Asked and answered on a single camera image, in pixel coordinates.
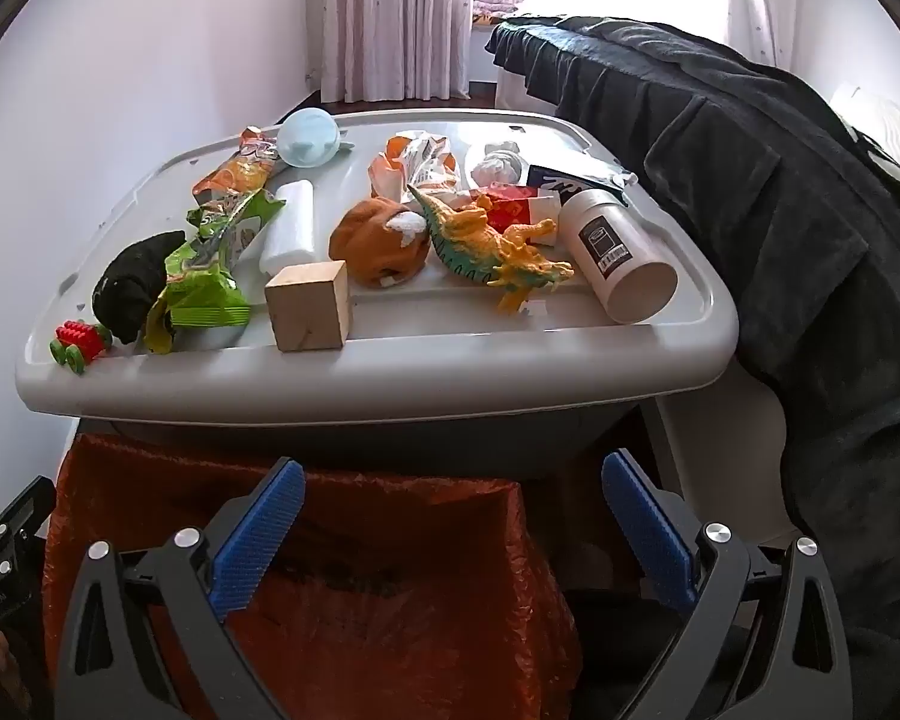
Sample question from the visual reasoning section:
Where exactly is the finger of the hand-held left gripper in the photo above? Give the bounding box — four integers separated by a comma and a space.
0, 454, 56, 601

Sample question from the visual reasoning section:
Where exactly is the silver foil wrapper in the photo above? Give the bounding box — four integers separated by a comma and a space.
570, 154, 640, 203

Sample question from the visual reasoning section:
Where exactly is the dark blanket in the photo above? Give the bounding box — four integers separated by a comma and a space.
486, 13, 900, 646

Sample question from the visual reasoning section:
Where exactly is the orange trash bag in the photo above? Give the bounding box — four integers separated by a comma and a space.
41, 431, 582, 720

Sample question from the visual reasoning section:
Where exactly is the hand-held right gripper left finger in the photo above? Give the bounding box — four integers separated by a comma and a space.
58, 457, 306, 720

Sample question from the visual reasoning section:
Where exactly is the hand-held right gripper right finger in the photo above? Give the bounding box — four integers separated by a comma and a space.
601, 450, 852, 720

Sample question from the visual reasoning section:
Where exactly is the green snack bag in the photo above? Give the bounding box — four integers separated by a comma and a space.
144, 190, 286, 355

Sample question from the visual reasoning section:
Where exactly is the grey plastic storage box lid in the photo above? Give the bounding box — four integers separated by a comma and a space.
15, 111, 741, 481

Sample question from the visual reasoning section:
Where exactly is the black sock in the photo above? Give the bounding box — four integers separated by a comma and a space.
92, 231, 188, 346

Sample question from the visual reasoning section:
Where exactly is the orange and white sock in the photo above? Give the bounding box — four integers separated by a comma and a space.
328, 197, 431, 290

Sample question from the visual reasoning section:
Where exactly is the narrow patterned curtain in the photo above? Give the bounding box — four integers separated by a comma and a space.
727, 0, 800, 68

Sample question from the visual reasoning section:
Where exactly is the yellow green dinosaur toy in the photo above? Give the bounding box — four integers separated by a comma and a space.
407, 184, 575, 316

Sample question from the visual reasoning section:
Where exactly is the orange snack bag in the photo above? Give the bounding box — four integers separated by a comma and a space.
191, 126, 282, 205

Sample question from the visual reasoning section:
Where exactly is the red and green toy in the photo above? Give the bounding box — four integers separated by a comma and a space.
50, 320, 113, 374

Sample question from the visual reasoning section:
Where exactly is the white pillow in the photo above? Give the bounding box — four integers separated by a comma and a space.
832, 82, 900, 188

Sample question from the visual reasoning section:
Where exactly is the wide patterned curtain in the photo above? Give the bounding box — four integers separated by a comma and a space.
322, 0, 473, 104

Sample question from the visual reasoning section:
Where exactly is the wooden block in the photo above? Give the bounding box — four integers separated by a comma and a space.
265, 260, 351, 352

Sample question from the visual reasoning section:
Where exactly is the white cylinder can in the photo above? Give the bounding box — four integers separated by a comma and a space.
557, 189, 680, 325

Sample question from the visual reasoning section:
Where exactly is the white foam roll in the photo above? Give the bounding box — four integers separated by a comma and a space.
259, 180, 317, 276

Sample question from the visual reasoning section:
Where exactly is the red paper box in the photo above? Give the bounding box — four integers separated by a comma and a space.
472, 184, 563, 245

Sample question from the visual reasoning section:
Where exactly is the orange and white wrapper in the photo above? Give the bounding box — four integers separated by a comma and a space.
367, 131, 466, 203

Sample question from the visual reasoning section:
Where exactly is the blue packet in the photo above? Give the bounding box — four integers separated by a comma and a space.
529, 165, 597, 203

